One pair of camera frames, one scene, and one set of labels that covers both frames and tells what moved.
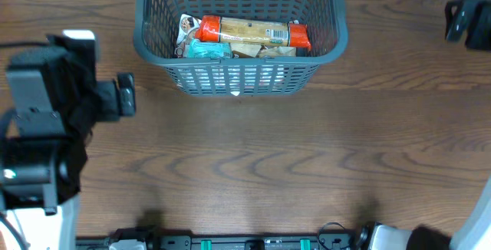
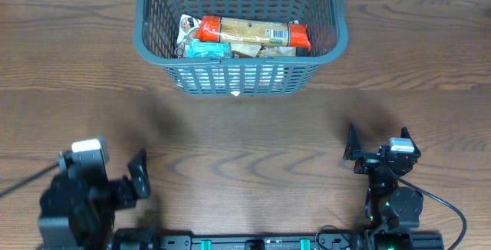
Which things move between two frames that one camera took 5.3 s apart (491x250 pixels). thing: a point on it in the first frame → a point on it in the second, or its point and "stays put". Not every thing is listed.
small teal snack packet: (209, 50) stays put
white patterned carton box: (232, 80) stays put
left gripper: (104, 97) → (124, 199)
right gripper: (481, 37) → (367, 160)
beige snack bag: (186, 31) stays put
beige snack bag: (278, 50) stays put
